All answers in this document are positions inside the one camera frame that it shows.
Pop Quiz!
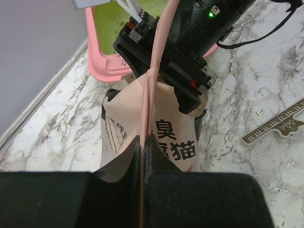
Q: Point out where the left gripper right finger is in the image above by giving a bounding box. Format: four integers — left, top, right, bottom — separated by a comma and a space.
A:
144, 135, 274, 228

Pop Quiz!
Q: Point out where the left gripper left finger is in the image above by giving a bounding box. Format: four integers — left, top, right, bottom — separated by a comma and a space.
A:
0, 136, 140, 228

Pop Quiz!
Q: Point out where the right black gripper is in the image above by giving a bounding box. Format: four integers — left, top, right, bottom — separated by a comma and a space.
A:
113, 14, 211, 114

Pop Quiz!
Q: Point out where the beige cat litter bag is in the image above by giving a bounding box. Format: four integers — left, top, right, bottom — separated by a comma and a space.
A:
102, 0, 208, 171

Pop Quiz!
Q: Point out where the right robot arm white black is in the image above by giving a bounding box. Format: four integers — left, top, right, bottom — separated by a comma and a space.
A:
113, 0, 253, 114

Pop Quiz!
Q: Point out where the pink green litter box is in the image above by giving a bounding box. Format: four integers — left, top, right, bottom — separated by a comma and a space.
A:
85, 0, 219, 84

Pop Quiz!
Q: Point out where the green cat litter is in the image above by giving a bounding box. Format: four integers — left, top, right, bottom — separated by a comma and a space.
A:
114, 0, 167, 31

